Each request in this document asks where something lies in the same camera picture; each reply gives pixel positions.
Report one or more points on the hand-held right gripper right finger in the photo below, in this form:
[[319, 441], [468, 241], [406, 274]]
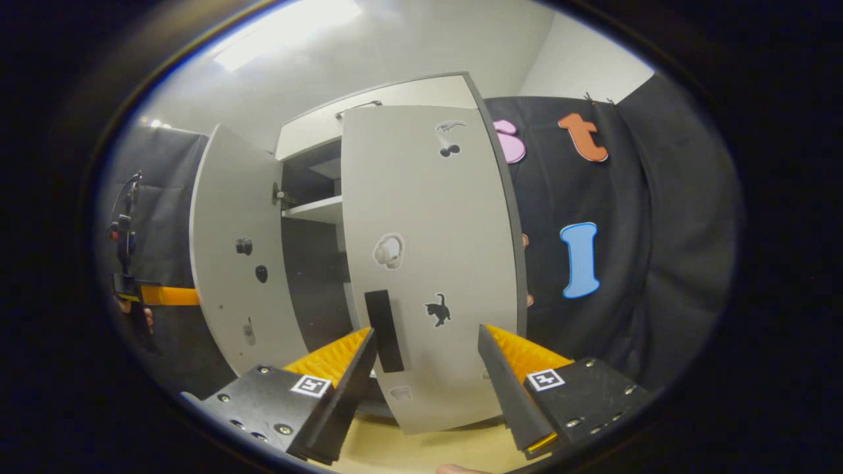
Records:
[[593, 395]]

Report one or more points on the metal door hinge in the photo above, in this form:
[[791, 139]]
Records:
[[282, 194]]

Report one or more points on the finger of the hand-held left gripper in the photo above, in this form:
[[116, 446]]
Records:
[[171, 296]]

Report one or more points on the white and grey shoe cabinet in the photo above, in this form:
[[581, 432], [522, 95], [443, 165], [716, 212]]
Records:
[[316, 283]]

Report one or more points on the white shoe cabinet door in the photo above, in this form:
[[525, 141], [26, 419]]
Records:
[[448, 224], [230, 197]]

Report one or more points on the white cabinet shelf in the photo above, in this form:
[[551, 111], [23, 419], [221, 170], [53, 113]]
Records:
[[319, 209]]

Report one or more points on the white cabinet drawer front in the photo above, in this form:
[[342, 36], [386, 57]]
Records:
[[303, 135]]

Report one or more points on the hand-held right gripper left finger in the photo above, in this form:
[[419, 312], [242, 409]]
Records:
[[263, 401]]

